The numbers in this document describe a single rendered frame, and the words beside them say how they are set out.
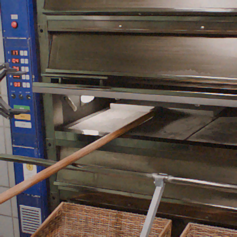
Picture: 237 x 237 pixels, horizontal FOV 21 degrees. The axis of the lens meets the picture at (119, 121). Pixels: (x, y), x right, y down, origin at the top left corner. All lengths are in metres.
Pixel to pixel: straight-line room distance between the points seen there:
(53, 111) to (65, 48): 0.30
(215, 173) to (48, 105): 0.82
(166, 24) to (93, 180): 0.79
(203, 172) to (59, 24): 0.88
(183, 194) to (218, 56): 0.60
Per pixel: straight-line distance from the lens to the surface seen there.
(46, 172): 2.34
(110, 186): 2.87
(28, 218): 3.17
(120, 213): 2.87
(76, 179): 2.96
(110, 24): 2.72
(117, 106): 3.30
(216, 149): 2.62
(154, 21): 2.63
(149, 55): 2.65
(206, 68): 2.55
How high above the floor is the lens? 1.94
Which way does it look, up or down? 14 degrees down
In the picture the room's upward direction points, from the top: 3 degrees counter-clockwise
